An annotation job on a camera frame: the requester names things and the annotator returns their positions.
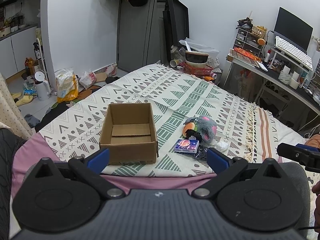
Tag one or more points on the grey desk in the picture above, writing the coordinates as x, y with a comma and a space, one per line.
298, 93

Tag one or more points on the patterned cream green blanket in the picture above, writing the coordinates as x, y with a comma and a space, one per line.
249, 131

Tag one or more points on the brown cardboard box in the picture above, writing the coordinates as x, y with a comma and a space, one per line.
129, 134

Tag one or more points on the orange burger plush toy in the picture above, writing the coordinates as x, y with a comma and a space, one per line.
188, 126

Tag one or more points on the white keyboard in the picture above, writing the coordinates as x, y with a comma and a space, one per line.
295, 53

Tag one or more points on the grey pink plush toy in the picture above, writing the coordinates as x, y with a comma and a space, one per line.
206, 129

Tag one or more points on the white soft item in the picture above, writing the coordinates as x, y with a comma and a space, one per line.
222, 146

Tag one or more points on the small drawer organizer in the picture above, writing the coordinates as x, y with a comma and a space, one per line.
246, 41

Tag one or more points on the black soft pouch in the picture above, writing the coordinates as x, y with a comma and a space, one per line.
201, 153

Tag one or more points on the black leaning screen panel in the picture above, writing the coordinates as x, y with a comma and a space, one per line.
176, 24

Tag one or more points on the yellow white bag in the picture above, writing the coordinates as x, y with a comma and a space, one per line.
67, 86

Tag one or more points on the person right hand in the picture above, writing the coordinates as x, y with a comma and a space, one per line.
316, 190

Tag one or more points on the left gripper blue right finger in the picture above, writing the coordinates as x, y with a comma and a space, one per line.
227, 171

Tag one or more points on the white plastic bag red print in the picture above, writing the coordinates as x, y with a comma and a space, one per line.
88, 79

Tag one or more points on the pink bed sheet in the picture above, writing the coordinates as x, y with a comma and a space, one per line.
36, 148

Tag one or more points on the black monitor on desk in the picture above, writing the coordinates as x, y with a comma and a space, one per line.
293, 29

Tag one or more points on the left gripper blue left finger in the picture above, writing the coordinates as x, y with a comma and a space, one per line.
88, 171

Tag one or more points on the yellow slippers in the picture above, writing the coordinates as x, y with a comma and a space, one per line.
20, 99

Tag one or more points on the beige dotted fabric box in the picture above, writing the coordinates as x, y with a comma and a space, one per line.
10, 116

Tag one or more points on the white electric kettle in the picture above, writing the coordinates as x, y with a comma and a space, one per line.
42, 86

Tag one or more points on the red plastic basket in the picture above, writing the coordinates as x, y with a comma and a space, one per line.
201, 70

